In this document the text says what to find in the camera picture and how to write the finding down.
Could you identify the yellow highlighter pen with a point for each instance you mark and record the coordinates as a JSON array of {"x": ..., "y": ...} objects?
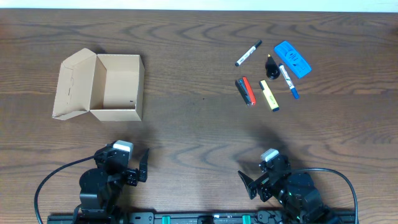
[{"x": 269, "y": 96}]

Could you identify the red and black utility knife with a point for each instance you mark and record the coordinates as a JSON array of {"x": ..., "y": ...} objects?
[{"x": 246, "y": 91}]

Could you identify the blue plastic case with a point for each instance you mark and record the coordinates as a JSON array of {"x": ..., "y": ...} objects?
[{"x": 293, "y": 59}]

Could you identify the black cone glue bottle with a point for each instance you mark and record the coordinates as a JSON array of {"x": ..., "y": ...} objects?
[{"x": 272, "y": 69}]

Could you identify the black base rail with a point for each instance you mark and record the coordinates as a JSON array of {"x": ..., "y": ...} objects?
[{"x": 262, "y": 216}]

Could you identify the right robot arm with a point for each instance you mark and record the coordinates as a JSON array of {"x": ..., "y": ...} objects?
[{"x": 295, "y": 191}]

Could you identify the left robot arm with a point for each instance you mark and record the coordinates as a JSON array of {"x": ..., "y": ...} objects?
[{"x": 101, "y": 187}]

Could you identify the brown cardboard box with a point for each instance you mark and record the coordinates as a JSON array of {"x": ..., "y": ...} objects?
[{"x": 109, "y": 86}]

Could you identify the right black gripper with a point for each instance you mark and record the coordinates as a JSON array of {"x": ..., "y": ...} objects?
[{"x": 259, "y": 185}]

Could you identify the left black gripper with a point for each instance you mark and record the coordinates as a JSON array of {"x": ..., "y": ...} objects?
[{"x": 133, "y": 175}]

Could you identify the blue capped white marker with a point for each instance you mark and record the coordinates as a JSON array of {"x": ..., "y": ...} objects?
[{"x": 289, "y": 81}]

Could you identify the black capped white marker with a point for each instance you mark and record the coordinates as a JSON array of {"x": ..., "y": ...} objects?
[{"x": 248, "y": 53}]

